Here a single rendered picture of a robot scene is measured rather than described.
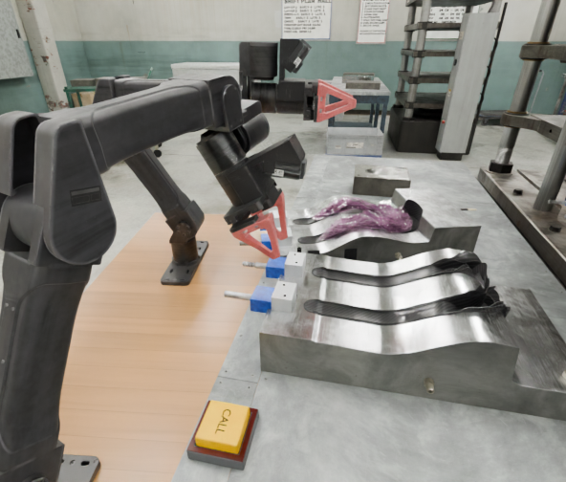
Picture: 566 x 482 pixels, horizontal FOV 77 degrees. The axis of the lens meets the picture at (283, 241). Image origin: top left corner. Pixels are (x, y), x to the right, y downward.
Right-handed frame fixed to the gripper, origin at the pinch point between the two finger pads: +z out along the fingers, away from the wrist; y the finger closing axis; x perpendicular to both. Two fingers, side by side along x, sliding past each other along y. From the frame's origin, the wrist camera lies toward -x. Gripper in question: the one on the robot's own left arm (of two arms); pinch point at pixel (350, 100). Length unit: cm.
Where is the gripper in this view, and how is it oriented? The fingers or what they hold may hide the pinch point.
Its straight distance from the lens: 77.5
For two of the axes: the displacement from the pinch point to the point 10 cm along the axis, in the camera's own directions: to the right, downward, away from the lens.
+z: 10.0, 0.5, -0.4
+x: -0.3, 8.7, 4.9
